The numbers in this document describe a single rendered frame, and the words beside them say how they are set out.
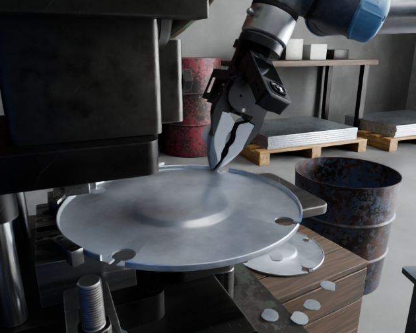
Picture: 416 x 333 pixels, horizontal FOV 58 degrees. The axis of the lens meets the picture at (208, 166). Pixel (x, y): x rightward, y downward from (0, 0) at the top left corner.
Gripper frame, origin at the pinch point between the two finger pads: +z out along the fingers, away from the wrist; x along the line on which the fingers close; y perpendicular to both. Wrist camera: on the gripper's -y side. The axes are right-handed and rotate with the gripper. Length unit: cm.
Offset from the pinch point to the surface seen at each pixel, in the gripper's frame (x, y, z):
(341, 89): -314, 307, -111
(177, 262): 13.3, -21.7, 7.7
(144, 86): 20.4, -16.9, -5.8
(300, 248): -61, 33, 20
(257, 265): -45, 31, 28
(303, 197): -5.4, -14.1, -0.9
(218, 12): -124, 314, -115
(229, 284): 0.7, -14.7, 12.4
